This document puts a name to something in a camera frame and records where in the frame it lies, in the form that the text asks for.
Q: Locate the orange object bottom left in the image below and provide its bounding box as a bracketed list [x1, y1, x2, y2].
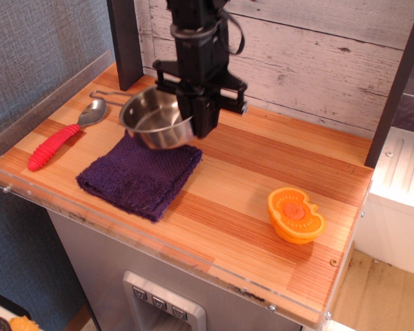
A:
[9, 316, 41, 331]

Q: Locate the purple rag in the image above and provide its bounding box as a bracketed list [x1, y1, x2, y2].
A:
[77, 132, 202, 222]

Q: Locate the grey toy fridge cabinet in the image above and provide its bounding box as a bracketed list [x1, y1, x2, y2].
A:
[49, 212, 302, 330]

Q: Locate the clear acrylic edge guard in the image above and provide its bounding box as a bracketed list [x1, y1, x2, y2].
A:
[0, 161, 337, 330]

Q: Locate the dark grey right post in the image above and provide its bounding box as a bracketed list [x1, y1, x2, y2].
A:
[364, 24, 414, 168]

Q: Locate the dark grey left post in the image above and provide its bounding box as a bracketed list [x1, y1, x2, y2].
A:
[106, 0, 144, 91]

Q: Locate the dark grey post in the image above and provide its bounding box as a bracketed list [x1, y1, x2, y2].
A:
[106, 0, 144, 91]
[364, 24, 414, 168]

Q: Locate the spoon with red handle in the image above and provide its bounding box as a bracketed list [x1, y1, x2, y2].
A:
[28, 99, 107, 171]

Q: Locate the silver dispenser panel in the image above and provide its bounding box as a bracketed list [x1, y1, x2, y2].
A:
[123, 270, 207, 330]

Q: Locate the white toy sink unit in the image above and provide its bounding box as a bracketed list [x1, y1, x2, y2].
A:
[353, 50, 414, 279]

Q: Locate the silver pot with wire handle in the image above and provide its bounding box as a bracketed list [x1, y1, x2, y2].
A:
[90, 86, 195, 150]

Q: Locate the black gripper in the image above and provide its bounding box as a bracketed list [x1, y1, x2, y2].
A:
[152, 32, 248, 139]

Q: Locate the orange toy pepper half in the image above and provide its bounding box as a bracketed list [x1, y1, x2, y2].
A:
[267, 187, 326, 245]

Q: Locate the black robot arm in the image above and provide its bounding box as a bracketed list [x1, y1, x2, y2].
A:
[153, 1, 248, 139]

